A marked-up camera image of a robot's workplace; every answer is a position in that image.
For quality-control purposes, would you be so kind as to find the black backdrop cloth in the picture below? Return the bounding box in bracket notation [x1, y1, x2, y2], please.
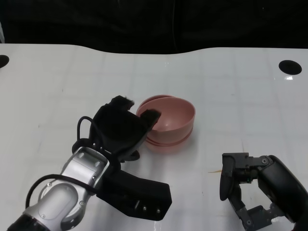
[0, 0, 308, 55]

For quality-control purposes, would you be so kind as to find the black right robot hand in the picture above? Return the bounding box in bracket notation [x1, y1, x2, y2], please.
[219, 152, 308, 231]

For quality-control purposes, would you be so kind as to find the black round table grommet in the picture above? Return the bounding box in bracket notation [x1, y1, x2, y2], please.
[0, 54, 10, 69]
[278, 60, 303, 76]

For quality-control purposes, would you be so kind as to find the pink plastic bowl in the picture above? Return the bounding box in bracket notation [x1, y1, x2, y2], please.
[145, 134, 193, 155]
[136, 95, 196, 145]
[138, 94, 194, 148]

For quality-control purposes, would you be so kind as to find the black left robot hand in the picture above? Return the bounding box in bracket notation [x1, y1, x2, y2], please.
[89, 95, 161, 164]

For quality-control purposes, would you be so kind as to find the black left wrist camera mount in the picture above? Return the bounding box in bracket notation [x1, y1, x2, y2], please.
[96, 166, 173, 221]

